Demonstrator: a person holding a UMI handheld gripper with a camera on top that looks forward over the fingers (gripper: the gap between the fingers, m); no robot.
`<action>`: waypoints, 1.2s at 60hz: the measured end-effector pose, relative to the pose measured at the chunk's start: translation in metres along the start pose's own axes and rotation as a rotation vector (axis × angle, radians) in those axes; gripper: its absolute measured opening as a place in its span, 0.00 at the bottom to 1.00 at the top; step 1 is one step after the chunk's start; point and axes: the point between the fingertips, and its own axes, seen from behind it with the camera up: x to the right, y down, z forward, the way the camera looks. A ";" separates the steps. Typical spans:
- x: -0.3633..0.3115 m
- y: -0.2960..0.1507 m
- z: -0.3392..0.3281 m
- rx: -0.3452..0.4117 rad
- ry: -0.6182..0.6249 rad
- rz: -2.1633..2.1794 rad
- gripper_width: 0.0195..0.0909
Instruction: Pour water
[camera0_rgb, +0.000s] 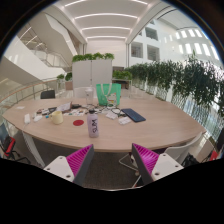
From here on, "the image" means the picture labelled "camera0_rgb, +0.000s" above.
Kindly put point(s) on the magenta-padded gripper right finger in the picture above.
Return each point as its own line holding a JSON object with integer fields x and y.
{"x": 163, "y": 165}

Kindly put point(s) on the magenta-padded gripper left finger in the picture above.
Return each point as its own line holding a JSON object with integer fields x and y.
{"x": 63, "y": 166}

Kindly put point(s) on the purple drink bottle black cap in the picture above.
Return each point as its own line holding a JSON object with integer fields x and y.
{"x": 93, "y": 128}

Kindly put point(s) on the white chair with metal legs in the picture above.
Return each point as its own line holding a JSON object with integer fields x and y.
{"x": 180, "y": 151}

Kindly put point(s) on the flat round red coaster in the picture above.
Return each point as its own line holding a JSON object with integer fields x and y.
{"x": 78, "y": 122}

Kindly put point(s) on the pale yellow mug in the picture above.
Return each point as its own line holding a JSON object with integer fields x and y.
{"x": 57, "y": 118}

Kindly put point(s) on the white computer mouse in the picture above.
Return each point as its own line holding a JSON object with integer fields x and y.
{"x": 38, "y": 118}

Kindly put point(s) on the colourful sticker sheet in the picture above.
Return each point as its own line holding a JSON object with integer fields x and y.
{"x": 75, "y": 113}

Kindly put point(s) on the dark blue keyboard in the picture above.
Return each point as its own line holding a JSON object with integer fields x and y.
{"x": 133, "y": 115}

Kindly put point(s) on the clear plastic packet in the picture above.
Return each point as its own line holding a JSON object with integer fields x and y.
{"x": 124, "y": 120}

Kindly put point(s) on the red and black chair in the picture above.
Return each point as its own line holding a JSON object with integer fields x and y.
{"x": 8, "y": 145}

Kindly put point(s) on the long white device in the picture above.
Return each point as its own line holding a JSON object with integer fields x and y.
{"x": 27, "y": 119}

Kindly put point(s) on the white printed card packet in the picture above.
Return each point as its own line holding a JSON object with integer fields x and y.
{"x": 111, "y": 115}

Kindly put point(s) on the small white paper slip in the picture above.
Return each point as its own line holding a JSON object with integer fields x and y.
{"x": 20, "y": 107}

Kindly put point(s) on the black office chair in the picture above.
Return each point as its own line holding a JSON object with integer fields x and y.
{"x": 48, "y": 94}

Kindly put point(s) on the clear tumbler with white lid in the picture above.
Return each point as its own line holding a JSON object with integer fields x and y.
{"x": 89, "y": 96}

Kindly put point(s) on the glass railing with wooden handrail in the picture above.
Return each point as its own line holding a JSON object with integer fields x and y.
{"x": 26, "y": 91}

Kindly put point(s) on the green tote bag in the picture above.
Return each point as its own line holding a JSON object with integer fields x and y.
{"x": 108, "y": 95}

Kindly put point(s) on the brown planter with green plants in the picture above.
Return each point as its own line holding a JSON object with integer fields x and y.
{"x": 68, "y": 80}

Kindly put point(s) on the row of green hedge plants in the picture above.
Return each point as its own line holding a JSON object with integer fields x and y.
{"x": 186, "y": 80}

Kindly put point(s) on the white planter cabinet with plants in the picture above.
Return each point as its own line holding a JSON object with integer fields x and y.
{"x": 91, "y": 71}

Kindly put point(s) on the ceiling light strips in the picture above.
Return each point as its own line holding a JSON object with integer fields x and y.
{"x": 105, "y": 15}

